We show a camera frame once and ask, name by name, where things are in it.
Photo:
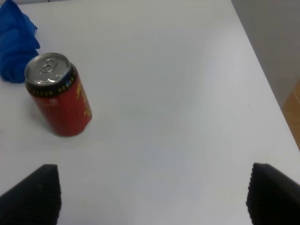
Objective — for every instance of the brown cardboard box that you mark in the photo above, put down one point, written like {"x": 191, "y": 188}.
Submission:
{"x": 291, "y": 112}

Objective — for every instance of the red drink can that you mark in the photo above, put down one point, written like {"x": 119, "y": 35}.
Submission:
{"x": 55, "y": 85}

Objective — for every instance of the blue crumpled cloth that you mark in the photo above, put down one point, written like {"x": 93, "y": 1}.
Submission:
{"x": 18, "y": 44}

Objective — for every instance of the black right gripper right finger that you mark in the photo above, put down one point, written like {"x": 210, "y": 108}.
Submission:
{"x": 273, "y": 198}

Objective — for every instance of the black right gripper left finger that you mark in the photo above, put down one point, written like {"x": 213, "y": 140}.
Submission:
{"x": 36, "y": 200}

